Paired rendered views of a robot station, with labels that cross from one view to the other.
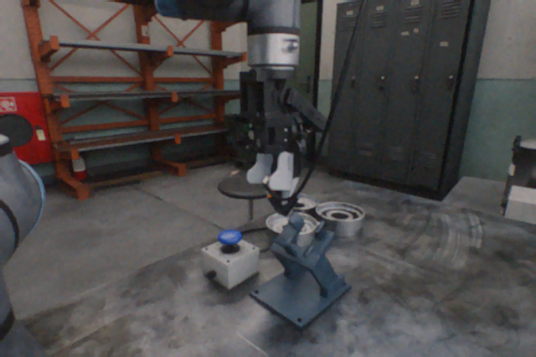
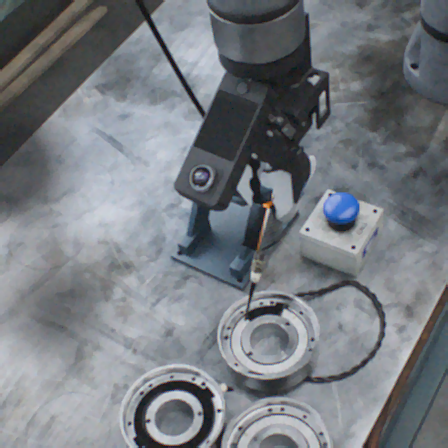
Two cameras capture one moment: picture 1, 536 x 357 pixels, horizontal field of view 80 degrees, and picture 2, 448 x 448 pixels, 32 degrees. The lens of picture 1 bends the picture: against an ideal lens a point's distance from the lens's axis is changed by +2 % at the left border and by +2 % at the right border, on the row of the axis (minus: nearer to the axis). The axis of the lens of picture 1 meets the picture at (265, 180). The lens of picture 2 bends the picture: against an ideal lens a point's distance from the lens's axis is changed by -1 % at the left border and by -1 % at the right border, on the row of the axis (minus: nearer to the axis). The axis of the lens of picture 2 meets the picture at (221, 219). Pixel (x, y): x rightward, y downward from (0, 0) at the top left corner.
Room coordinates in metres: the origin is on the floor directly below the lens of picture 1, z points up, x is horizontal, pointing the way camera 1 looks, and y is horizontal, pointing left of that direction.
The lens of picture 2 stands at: (1.01, -0.10, 1.53)
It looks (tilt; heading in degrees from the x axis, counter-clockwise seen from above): 50 degrees down; 177
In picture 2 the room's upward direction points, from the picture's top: 12 degrees counter-clockwise
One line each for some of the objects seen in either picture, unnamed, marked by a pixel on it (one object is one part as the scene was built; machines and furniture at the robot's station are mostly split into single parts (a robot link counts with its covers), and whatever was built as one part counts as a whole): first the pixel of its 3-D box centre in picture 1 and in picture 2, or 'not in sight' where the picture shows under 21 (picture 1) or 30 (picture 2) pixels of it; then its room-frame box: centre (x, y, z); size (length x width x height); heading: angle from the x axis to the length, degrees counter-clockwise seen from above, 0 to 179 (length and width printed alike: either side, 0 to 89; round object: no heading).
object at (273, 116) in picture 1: (269, 111); (270, 89); (0.49, -0.01, 1.07); 0.09 x 0.08 x 0.12; 135
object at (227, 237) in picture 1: (229, 245); (341, 217); (0.48, 0.06, 0.85); 0.04 x 0.04 x 0.05
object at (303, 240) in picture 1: (291, 231); (269, 342); (0.59, -0.05, 0.82); 0.10 x 0.10 x 0.04
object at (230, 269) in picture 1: (228, 261); (344, 228); (0.47, 0.06, 0.82); 0.08 x 0.07 x 0.05; 136
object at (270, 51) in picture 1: (274, 54); (254, 18); (0.50, -0.01, 1.15); 0.08 x 0.08 x 0.05
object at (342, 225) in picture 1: (339, 219); (175, 420); (0.65, -0.16, 0.82); 0.10 x 0.10 x 0.04
